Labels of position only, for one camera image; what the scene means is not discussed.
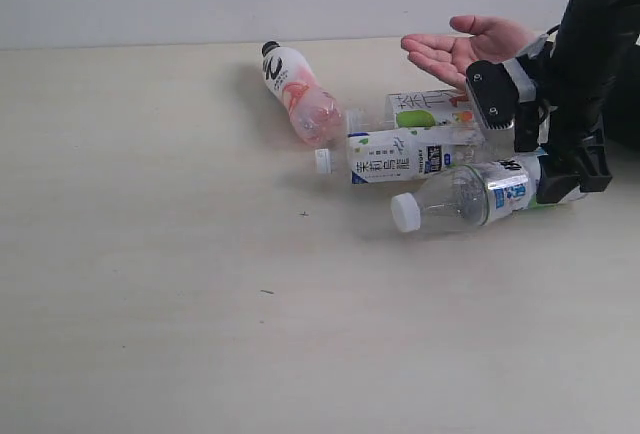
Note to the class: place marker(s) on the white label jasmine oolong bottle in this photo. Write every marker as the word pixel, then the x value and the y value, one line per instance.
pixel 401 154

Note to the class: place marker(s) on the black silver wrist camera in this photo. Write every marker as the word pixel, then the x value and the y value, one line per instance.
pixel 497 91

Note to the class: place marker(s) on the pink white bottle black cap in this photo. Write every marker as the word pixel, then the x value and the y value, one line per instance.
pixel 314 113

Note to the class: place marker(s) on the open human hand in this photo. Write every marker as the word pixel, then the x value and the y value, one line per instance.
pixel 484 38

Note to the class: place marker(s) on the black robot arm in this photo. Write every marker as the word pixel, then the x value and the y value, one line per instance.
pixel 609 27

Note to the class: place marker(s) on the clear bottle lime silver label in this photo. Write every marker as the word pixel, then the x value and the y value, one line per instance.
pixel 469 196

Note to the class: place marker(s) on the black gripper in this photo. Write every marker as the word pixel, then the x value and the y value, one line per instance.
pixel 558 98

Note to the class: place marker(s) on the tea bottle green apple label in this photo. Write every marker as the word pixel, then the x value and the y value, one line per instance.
pixel 417 109

